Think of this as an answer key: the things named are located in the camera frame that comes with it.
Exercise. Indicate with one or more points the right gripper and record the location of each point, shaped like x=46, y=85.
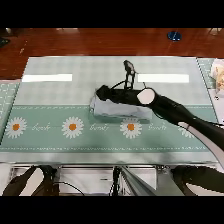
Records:
x=103, y=93

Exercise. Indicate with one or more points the pale blue garment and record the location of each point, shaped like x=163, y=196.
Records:
x=123, y=111

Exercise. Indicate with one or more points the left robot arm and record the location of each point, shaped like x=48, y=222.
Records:
x=28, y=181

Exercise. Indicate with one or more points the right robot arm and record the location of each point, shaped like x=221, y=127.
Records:
x=173, y=111

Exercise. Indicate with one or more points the blue round object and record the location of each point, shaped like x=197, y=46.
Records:
x=174, y=35

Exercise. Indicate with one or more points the heap of clothes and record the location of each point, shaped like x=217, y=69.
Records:
x=218, y=78

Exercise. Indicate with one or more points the silver frame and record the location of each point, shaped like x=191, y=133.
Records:
x=140, y=180

